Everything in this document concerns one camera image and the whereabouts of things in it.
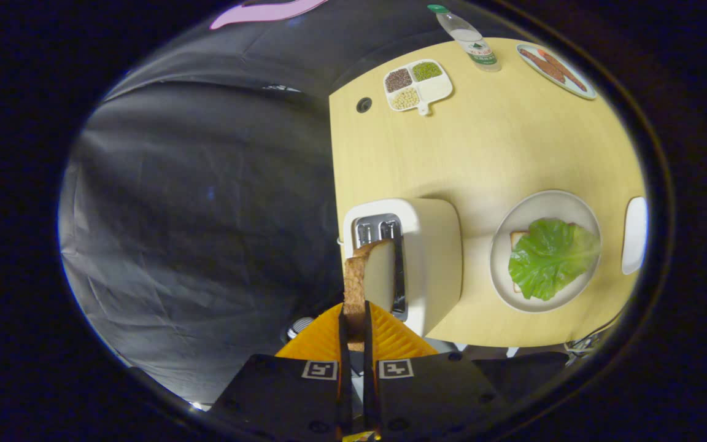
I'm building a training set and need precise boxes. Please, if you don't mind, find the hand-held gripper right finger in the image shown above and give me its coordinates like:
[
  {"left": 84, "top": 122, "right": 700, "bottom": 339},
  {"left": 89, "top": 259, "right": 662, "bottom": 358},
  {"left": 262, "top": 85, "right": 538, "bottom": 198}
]
[{"left": 363, "top": 301, "right": 514, "bottom": 442}]

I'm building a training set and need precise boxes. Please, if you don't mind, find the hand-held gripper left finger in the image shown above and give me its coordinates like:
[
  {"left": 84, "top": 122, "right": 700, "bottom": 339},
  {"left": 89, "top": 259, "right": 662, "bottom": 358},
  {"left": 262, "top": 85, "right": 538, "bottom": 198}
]
[{"left": 206, "top": 301, "right": 354, "bottom": 442}]

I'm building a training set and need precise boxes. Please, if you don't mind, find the plain toast bread slice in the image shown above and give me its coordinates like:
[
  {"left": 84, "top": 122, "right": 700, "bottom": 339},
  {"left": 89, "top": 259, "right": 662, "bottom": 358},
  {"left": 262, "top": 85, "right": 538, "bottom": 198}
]
[{"left": 344, "top": 239, "right": 397, "bottom": 352}]

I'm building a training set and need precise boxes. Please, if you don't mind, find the green lettuce leaf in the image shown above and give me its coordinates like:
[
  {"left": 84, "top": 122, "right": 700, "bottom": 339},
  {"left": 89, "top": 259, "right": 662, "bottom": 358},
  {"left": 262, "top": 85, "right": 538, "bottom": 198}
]
[{"left": 508, "top": 217, "right": 601, "bottom": 302}]

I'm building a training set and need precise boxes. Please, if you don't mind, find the small round ribbed object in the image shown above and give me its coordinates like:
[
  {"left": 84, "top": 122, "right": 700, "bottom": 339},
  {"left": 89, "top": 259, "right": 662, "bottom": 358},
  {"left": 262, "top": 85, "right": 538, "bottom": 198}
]
[{"left": 286, "top": 316, "right": 315, "bottom": 339}]

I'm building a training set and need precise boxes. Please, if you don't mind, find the white toaster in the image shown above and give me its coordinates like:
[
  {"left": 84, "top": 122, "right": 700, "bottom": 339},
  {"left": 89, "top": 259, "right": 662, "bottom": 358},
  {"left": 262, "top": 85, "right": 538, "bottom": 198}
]
[{"left": 341, "top": 198, "right": 463, "bottom": 338}]

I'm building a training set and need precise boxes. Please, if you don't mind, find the bread slice under ham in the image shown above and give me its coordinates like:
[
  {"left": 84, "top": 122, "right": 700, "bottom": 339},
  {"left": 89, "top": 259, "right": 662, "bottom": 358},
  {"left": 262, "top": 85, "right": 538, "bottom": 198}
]
[{"left": 509, "top": 230, "right": 529, "bottom": 294}]

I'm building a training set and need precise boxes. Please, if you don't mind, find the round white plate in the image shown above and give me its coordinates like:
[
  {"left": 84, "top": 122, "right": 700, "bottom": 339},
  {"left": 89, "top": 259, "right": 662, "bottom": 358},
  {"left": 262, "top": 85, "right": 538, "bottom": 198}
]
[{"left": 490, "top": 189, "right": 603, "bottom": 314}]

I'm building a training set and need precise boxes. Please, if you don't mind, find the white divided bean tray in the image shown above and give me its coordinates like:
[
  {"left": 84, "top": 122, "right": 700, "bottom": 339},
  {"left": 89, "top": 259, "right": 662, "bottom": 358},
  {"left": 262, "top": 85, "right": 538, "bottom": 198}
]
[{"left": 382, "top": 59, "right": 454, "bottom": 117}]

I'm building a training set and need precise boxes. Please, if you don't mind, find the white rectangular plate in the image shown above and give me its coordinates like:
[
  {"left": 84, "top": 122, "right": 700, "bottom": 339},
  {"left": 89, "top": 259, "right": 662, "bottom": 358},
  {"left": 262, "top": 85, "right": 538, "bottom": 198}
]
[{"left": 621, "top": 196, "right": 649, "bottom": 276}]

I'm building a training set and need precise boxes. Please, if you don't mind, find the clear plastic water bottle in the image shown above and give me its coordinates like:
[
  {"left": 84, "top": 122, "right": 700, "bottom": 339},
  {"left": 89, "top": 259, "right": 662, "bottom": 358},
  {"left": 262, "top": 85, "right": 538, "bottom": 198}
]
[{"left": 427, "top": 4, "right": 502, "bottom": 73}]

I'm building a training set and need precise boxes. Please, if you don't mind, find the pale green plate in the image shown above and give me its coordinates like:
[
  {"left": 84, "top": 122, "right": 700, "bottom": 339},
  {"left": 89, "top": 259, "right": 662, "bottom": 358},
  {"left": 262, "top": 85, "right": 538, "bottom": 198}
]
[{"left": 516, "top": 43, "right": 598, "bottom": 101}]

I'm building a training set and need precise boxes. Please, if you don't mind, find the brown meat piece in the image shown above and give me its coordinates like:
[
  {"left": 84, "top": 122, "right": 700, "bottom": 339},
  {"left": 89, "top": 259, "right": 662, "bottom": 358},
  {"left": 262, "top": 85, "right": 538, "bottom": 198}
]
[
  {"left": 538, "top": 49, "right": 589, "bottom": 93},
  {"left": 519, "top": 49, "right": 566, "bottom": 84}
]

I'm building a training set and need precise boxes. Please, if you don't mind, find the thin dark cable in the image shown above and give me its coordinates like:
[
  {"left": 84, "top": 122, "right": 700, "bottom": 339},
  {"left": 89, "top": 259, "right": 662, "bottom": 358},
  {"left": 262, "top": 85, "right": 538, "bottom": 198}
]
[{"left": 565, "top": 319, "right": 621, "bottom": 357}]

